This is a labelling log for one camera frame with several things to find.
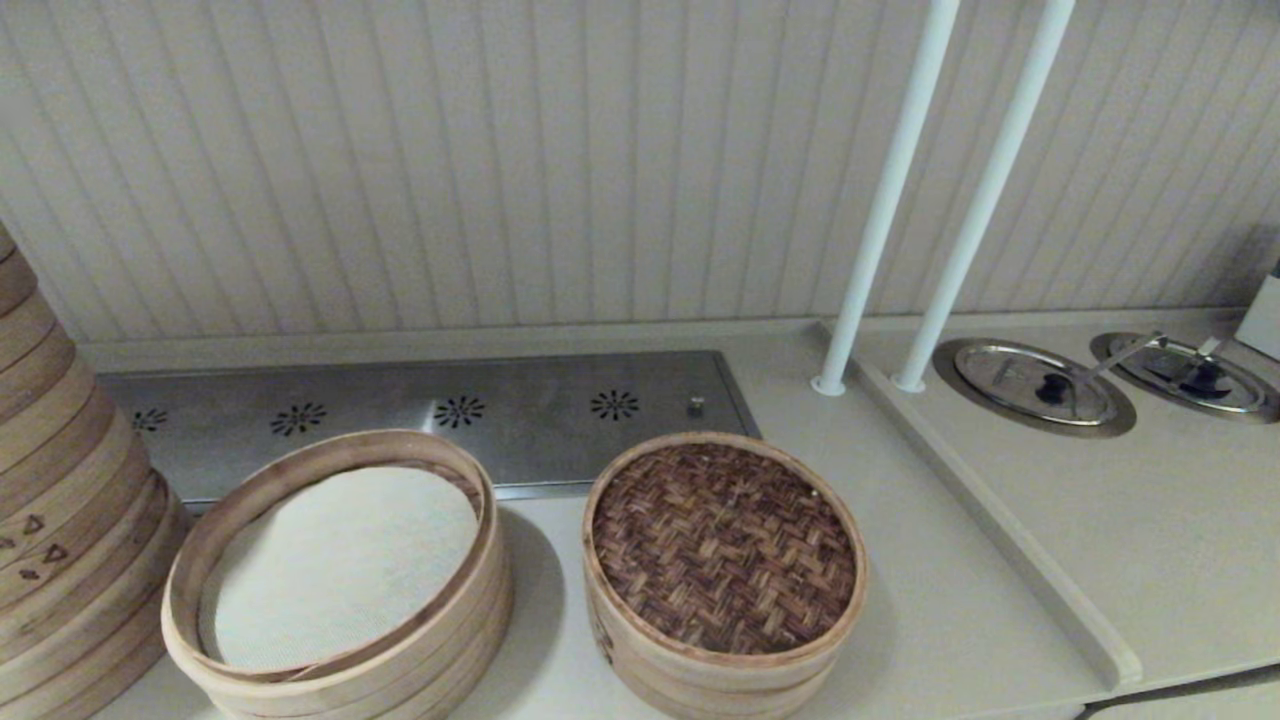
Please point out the tall stack of bamboo steamers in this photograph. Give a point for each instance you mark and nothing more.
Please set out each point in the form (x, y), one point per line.
(60, 470)

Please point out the bamboo steamer basket with liner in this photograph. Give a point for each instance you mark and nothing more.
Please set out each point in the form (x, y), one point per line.
(430, 640)

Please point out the small bamboo steamer basket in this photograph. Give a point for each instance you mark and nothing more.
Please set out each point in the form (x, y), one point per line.
(700, 690)

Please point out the white container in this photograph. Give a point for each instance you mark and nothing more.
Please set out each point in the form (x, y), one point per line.
(1264, 320)

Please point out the white metal pole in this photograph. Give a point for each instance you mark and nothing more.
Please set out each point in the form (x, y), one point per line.
(985, 190)
(885, 200)

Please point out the perforated stainless steel steam plate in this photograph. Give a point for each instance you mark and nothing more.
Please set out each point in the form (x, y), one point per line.
(560, 400)

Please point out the woven bamboo steamer lid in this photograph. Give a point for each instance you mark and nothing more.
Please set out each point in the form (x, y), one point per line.
(725, 545)

